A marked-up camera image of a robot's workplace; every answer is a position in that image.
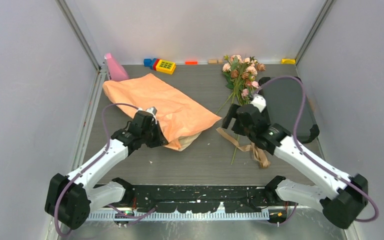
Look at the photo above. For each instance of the peach wrapping paper sheet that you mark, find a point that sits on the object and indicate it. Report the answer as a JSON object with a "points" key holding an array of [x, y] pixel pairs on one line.
{"points": [[181, 118]]}

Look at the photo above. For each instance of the pink plastic wedge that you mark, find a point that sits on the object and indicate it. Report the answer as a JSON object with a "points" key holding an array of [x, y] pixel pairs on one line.
{"points": [[116, 71]]}

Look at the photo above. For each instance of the yellow toy brick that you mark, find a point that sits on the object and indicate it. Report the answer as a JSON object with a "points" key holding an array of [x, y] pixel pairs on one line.
{"points": [[165, 66]]}

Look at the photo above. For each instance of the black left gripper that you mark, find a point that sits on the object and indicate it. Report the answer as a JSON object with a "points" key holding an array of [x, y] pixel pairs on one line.
{"points": [[160, 140]]}

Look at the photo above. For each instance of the pink and brown rose stem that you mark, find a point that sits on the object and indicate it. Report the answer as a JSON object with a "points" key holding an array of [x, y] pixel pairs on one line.
{"points": [[232, 70]]}

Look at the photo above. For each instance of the red toy brick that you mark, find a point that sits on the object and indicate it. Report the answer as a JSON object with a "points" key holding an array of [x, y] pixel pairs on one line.
{"points": [[155, 63]]}

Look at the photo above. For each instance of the dark grey hard case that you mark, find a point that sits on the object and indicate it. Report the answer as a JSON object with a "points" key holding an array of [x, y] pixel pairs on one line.
{"points": [[283, 101]]}

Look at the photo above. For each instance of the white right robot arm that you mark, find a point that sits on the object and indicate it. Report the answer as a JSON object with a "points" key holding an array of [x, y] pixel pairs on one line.
{"points": [[339, 196]]}

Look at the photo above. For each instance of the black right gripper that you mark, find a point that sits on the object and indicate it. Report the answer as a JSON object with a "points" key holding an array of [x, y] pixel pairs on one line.
{"points": [[228, 119]]}

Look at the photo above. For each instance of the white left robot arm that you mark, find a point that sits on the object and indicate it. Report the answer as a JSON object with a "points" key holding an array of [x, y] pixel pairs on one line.
{"points": [[72, 197]]}

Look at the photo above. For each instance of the tan ribbon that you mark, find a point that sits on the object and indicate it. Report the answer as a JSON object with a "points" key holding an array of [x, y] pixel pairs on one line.
{"points": [[257, 153]]}

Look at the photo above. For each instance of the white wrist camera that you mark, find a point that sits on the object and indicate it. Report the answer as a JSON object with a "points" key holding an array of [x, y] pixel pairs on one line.
{"points": [[259, 102], [152, 110]]}

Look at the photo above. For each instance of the yellow corner block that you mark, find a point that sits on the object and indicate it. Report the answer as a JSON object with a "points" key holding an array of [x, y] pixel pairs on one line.
{"points": [[288, 61]]}

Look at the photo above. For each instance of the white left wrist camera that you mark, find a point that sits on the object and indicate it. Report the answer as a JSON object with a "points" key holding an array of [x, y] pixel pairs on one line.
{"points": [[152, 110]]}

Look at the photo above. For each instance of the orange flat block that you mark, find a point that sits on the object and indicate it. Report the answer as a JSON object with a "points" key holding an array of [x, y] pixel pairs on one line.
{"points": [[191, 62]]}

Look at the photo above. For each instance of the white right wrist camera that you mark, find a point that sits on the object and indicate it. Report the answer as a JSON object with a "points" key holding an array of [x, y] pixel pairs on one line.
{"points": [[259, 102]]}

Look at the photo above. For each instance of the blue toy brick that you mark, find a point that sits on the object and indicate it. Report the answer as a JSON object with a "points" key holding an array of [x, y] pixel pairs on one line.
{"points": [[147, 62]]}

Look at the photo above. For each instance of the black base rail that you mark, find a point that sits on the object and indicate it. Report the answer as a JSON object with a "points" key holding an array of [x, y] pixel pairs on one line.
{"points": [[199, 199]]}

